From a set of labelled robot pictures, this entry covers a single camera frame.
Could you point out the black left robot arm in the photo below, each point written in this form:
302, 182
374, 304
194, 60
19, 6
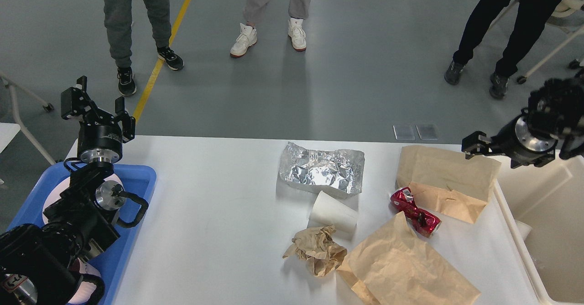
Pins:
37, 262

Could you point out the pink mug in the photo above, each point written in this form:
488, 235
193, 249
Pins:
85, 290

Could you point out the blue plastic tray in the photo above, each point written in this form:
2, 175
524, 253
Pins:
137, 179

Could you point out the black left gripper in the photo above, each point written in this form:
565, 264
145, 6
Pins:
96, 142

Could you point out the large brown paper sheet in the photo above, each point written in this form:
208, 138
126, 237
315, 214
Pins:
393, 266

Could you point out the white plastic bin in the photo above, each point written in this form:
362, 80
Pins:
551, 200

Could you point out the crumpled aluminium foil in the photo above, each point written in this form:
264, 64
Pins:
338, 173

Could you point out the right clear floor tile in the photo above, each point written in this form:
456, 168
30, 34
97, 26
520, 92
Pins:
427, 132

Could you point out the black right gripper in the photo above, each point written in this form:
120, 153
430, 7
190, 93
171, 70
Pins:
515, 141

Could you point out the white paper cup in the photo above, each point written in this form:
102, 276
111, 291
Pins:
328, 211

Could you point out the crumpled brown paper ball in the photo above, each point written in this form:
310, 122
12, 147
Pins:
316, 247

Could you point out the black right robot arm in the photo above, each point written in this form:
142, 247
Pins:
550, 126

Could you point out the brown paper bag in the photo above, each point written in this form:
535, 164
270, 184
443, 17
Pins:
446, 182

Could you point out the clear floor tile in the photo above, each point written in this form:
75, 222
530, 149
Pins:
427, 132
404, 132

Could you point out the left clear floor tile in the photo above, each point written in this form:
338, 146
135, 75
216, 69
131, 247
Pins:
404, 132

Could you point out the white side table corner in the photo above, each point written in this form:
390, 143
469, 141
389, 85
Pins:
8, 131

